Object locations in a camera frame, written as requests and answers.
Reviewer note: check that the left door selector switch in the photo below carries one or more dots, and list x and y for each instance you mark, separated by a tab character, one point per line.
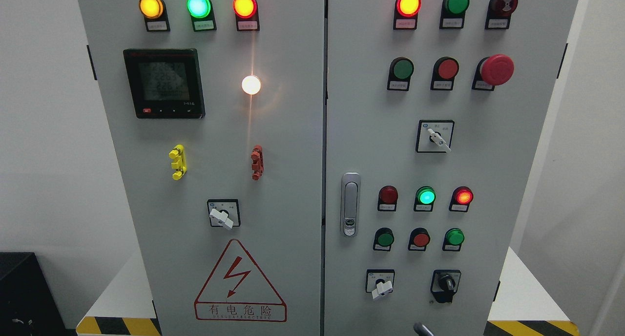
224	213

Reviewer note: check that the green lamp top right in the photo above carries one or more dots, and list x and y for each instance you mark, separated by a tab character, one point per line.
452	14

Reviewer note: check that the black box on floor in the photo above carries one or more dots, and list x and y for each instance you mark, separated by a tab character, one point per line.
27	307

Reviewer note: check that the white platform hazard striped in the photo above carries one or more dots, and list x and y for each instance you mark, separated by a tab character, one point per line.
522	306

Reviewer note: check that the yellow terminal connector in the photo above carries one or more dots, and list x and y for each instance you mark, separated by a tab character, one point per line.
178	162

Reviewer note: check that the green push button lower right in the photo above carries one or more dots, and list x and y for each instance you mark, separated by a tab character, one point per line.
453	240

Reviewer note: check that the green push button lower left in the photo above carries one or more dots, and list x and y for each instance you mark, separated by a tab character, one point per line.
383	239

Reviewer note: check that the red push button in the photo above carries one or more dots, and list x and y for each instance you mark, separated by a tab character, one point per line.
444	72
419	240

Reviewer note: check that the upper right selector switch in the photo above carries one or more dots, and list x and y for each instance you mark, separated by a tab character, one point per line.
434	136

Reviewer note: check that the grey left cabinet door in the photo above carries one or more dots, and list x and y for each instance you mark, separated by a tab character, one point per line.
281	212

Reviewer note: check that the red lit lamp top right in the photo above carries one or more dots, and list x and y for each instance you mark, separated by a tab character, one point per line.
406	14

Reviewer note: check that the lower white selector switch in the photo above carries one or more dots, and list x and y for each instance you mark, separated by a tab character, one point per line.
379	282

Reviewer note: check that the silver door handle lock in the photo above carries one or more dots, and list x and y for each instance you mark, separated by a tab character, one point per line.
350	186

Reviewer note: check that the grey right cabinet door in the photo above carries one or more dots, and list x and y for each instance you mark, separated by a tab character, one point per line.
373	131

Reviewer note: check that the red emergency stop button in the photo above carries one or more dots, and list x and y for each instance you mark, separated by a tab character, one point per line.
493	71

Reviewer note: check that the red lamp middle right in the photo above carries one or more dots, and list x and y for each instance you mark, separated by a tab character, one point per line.
461	199

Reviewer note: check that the red push button upper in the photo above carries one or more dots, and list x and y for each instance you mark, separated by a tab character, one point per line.
444	72

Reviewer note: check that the red lit indicator lamp left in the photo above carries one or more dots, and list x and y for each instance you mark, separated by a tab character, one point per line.
246	12

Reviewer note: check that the black digital power meter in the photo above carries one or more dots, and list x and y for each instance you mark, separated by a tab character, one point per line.
165	83

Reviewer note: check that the red push button lower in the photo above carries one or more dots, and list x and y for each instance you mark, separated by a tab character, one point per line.
419	240

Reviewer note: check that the green lamp middle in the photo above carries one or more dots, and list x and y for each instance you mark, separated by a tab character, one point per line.
424	199

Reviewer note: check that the green lit indicator lamp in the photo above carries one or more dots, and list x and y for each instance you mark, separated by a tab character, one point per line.
201	15

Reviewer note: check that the yellow indicator lamp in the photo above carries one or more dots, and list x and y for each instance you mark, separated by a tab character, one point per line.
155	15

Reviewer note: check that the red electrical hazard warning sticker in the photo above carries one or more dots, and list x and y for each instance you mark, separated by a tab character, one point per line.
238	290

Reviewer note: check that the green push button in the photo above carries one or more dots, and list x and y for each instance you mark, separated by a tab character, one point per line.
453	240
400	71
383	239

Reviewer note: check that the black knob selector switch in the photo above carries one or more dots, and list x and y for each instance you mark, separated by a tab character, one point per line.
445	285

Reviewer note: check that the grey cabinet door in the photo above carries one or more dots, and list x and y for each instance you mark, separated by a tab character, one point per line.
373	131
281	212

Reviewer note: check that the red terminal connector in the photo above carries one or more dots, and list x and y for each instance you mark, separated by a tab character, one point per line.
257	164

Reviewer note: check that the white glowing indicator lamp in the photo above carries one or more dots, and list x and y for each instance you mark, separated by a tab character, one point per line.
251	84

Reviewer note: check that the dark red buzzer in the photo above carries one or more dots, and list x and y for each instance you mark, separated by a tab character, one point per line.
499	14

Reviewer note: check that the green push button upper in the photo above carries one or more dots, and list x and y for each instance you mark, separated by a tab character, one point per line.
400	71

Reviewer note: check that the red lamp middle left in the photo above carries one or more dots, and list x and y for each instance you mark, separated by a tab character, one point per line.
387	198

